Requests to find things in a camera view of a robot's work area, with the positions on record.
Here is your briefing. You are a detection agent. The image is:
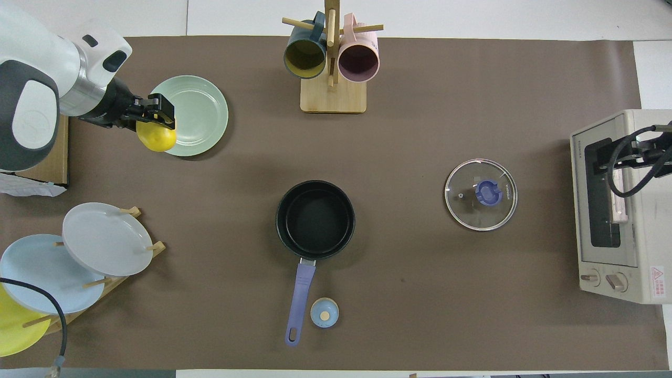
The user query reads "glass lid with purple knob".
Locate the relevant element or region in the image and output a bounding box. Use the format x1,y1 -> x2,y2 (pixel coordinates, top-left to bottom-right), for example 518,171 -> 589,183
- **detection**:
445,159 -> 518,232

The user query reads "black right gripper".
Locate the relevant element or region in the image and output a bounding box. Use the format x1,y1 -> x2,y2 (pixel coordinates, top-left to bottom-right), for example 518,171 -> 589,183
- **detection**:
594,123 -> 672,171

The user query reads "white crumpled bag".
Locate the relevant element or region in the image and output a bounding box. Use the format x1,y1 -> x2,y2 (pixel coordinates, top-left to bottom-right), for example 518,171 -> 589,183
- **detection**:
0,172 -> 68,198

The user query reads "yellow plate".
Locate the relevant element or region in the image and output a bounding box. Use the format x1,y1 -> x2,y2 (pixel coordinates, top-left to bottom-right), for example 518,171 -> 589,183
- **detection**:
0,283 -> 51,358

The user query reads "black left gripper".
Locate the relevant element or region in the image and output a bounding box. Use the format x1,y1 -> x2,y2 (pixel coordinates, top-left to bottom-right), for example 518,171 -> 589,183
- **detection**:
78,77 -> 176,132

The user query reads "wooden mug tree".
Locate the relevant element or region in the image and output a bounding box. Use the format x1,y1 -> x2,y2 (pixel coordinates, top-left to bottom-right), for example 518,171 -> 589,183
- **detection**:
282,0 -> 384,114

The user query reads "light blue plate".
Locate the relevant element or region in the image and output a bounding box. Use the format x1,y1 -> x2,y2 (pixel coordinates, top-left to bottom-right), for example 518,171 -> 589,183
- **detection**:
0,234 -> 106,315

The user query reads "toaster oven door handle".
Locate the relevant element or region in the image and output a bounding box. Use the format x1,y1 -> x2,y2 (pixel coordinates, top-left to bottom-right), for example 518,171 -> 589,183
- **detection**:
611,171 -> 629,225

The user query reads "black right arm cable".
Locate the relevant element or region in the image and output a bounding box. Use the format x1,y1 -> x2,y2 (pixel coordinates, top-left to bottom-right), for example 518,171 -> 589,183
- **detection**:
606,125 -> 672,200

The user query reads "pink mug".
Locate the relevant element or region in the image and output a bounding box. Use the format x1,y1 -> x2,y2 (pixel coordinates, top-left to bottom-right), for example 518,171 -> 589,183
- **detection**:
338,13 -> 380,83

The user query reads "wooden plate rack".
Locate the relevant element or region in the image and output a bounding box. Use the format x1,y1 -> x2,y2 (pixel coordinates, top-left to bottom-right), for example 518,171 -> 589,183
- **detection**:
21,206 -> 166,337

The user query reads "brown table mat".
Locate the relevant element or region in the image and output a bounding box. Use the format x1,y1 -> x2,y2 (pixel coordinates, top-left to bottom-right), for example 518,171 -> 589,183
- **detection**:
0,36 -> 670,371

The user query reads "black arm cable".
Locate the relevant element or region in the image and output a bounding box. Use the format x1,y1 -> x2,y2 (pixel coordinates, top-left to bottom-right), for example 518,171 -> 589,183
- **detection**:
0,277 -> 68,378
606,125 -> 672,200

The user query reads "dark pot with purple handle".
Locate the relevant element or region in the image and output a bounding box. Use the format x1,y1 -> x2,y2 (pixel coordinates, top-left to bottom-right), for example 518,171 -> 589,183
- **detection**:
276,180 -> 356,347

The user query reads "mint green plate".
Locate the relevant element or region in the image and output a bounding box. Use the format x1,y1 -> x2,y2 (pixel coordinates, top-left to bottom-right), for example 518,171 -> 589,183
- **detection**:
143,75 -> 229,157

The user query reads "beige toaster oven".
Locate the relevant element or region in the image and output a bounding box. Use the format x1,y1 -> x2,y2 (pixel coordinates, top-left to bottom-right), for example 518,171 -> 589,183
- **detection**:
570,109 -> 672,305

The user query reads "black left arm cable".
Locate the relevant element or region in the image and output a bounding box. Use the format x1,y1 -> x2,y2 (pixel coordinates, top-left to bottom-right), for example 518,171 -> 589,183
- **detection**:
0,277 -> 68,378

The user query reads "dark teal mug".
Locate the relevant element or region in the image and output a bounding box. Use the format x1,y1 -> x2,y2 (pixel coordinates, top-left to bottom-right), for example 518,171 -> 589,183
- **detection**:
283,12 -> 328,80

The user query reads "wooden shelf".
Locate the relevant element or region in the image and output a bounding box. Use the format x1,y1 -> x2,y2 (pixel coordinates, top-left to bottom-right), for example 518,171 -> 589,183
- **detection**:
16,114 -> 70,187

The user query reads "grey plate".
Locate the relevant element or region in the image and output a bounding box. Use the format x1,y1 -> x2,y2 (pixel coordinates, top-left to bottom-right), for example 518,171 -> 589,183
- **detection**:
62,202 -> 154,277

